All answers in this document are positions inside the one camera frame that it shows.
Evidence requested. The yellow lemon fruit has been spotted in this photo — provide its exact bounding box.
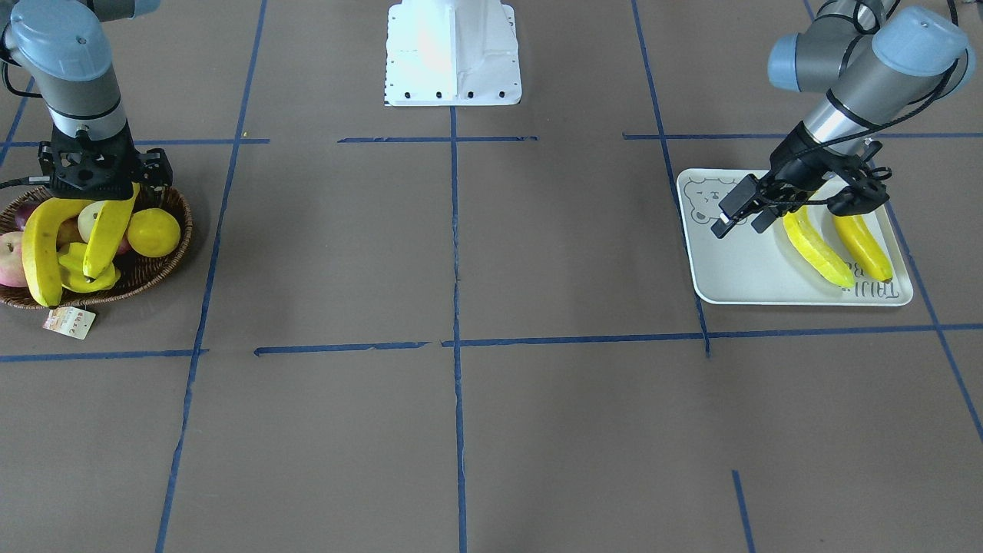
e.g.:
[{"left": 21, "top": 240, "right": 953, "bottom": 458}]
[{"left": 126, "top": 209, "right": 181, "bottom": 258}]

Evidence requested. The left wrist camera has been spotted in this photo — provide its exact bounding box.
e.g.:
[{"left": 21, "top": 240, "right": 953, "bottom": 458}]
[{"left": 824, "top": 160, "right": 894, "bottom": 217}]

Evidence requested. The white rectangular tray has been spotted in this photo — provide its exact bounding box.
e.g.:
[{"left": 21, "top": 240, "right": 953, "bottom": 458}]
[{"left": 677, "top": 168, "right": 914, "bottom": 307}]

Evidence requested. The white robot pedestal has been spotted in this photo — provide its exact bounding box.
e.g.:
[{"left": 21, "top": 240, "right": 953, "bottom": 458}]
[{"left": 384, "top": 1, "right": 523, "bottom": 106}]

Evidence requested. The paper price tag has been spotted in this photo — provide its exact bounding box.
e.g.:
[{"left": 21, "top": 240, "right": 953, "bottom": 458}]
[{"left": 41, "top": 306, "right": 96, "bottom": 340}]

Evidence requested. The pink yellow apple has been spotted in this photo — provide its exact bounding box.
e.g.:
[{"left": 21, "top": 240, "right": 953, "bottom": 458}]
[{"left": 1, "top": 231, "right": 28, "bottom": 288}]

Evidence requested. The yellow banana long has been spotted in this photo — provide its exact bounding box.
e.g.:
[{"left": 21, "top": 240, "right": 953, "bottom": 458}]
[{"left": 22, "top": 198, "right": 94, "bottom": 307}]

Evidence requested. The dark red apple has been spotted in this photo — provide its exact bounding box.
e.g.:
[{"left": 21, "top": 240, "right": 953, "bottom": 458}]
[{"left": 14, "top": 200, "right": 40, "bottom": 231}]

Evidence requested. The small yellow banana bottom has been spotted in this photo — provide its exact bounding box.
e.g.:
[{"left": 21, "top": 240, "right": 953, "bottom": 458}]
[{"left": 58, "top": 243, "right": 122, "bottom": 293}]

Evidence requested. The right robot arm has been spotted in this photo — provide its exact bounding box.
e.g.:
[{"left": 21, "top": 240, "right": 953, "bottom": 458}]
[{"left": 2, "top": 1, "right": 173, "bottom": 200}]

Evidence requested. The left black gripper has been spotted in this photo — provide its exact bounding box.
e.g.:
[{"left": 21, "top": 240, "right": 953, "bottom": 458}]
[{"left": 710, "top": 121, "right": 853, "bottom": 239}]

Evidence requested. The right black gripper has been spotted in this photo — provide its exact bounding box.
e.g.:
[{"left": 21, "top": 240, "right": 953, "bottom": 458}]
[{"left": 38, "top": 131, "right": 173, "bottom": 200}]

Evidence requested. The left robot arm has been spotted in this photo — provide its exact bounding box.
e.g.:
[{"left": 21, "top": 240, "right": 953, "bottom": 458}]
[{"left": 712, "top": 1, "right": 977, "bottom": 238}]

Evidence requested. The brown wicker basket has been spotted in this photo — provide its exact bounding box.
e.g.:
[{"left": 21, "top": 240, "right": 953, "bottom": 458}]
[{"left": 1, "top": 187, "right": 194, "bottom": 310}]

